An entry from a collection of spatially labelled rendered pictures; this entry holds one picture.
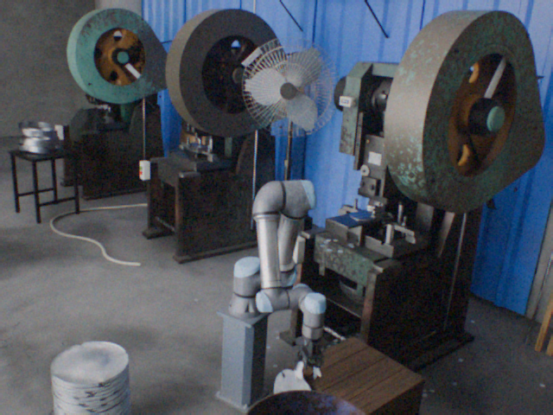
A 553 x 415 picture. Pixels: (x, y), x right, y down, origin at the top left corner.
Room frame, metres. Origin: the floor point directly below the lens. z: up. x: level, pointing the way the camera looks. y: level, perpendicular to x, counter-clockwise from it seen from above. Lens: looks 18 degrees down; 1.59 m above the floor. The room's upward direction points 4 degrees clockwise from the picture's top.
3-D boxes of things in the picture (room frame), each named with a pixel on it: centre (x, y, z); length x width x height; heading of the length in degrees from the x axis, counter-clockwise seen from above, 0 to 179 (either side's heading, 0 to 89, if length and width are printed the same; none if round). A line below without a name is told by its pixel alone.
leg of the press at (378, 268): (2.43, -0.81, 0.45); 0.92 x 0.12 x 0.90; 130
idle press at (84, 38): (5.41, 1.49, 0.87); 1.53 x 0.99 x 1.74; 133
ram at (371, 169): (2.51, -0.50, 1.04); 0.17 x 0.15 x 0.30; 130
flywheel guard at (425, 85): (2.35, -0.83, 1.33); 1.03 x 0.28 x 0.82; 130
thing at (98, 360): (1.77, 0.68, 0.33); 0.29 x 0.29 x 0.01
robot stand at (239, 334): (2.06, 0.09, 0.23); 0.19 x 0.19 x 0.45; 59
